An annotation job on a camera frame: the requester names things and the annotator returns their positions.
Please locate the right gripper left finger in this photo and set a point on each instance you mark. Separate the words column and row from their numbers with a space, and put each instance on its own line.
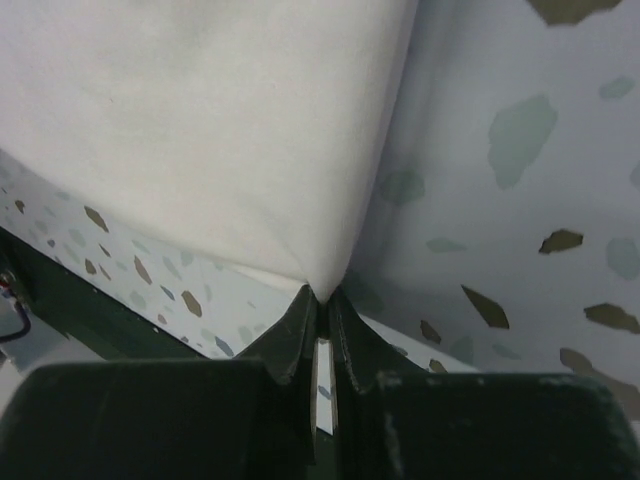
column 249, row 417

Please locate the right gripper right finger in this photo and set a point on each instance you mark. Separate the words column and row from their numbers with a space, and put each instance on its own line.
column 395, row 420

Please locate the white graphic t-shirt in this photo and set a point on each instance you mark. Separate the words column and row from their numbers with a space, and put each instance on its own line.
column 247, row 131

